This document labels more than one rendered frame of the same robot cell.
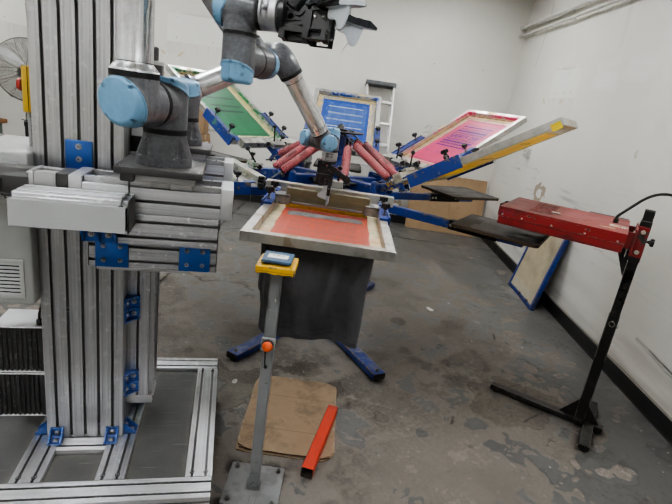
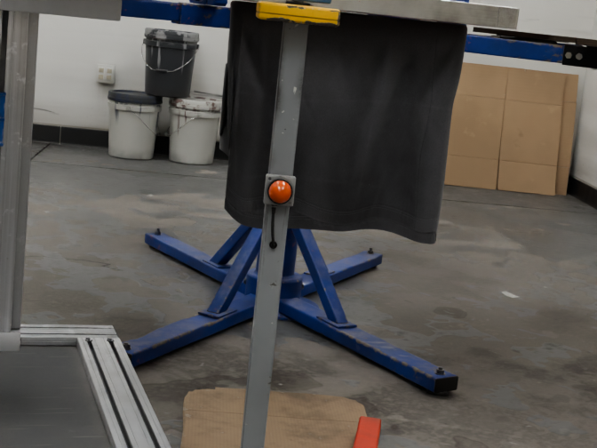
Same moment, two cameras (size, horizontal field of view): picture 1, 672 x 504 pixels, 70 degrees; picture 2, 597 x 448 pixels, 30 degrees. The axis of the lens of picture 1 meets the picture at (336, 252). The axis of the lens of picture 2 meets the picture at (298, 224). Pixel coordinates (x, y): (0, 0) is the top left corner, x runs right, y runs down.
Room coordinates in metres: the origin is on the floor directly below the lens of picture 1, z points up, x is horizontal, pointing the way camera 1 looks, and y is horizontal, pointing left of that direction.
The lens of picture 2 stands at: (-0.31, 0.29, 0.95)
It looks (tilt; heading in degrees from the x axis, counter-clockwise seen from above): 11 degrees down; 356
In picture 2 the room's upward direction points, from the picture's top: 6 degrees clockwise
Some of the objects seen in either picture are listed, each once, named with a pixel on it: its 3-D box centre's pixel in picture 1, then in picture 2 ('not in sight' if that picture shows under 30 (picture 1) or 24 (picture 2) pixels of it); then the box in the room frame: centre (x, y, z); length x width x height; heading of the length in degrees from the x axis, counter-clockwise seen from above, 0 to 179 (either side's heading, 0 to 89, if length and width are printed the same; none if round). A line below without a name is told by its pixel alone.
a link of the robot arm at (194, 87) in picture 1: (183, 97); not in sight; (1.85, 0.64, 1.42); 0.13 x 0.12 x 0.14; 31
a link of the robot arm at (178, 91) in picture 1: (164, 102); not in sight; (1.35, 0.52, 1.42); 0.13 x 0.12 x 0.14; 168
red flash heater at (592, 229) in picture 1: (567, 222); not in sight; (2.46, -1.15, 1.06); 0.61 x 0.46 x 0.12; 60
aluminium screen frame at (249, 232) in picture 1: (323, 221); (337, 1); (2.11, 0.07, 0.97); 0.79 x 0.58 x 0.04; 0
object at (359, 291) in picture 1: (311, 294); (338, 126); (1.81, 0.07, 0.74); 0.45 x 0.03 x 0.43; 90
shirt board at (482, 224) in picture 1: (426, 216); (513, 45); (2.83, -0.50, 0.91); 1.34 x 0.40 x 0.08; 60
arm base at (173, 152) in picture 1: (164, 145); not in sight; (1.36, 0.52, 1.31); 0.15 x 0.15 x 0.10
